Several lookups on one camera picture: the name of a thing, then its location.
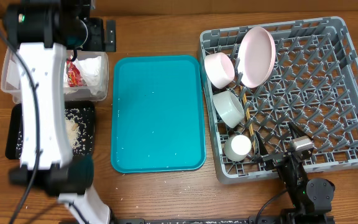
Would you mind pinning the grey dishwasher rack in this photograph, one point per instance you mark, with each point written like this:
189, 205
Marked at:
314, 84

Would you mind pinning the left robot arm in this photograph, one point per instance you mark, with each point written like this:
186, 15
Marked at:
39, 34

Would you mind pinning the grey-blue bowl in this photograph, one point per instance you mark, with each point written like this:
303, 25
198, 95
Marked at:
228, 108

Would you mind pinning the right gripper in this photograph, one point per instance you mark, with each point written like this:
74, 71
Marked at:
273, 160

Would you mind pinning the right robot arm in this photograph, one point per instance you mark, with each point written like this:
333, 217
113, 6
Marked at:
311, 198

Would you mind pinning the large white plate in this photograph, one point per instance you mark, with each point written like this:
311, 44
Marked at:
256, 56

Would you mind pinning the pale green plastic cup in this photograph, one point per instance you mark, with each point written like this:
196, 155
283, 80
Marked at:
236, 148

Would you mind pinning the clear plastic storage bin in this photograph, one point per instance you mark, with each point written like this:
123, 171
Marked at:
10, 81

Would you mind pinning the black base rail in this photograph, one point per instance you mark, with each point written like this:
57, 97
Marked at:
197, 221

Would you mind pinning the teal serving tray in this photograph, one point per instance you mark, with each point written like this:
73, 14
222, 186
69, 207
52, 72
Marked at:
157, 115

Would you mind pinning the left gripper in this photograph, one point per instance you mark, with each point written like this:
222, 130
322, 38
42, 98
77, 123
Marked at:
98, 43

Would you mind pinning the red foil snack wrapper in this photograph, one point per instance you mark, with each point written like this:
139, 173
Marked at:
74, 77

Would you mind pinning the black rectangular tray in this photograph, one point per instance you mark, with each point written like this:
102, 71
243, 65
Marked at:
80, 119

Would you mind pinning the wooden chopstick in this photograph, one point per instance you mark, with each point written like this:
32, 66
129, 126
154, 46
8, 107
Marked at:
249, 120

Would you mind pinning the small pink bowl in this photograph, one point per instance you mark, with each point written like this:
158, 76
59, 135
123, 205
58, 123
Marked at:
219, 69

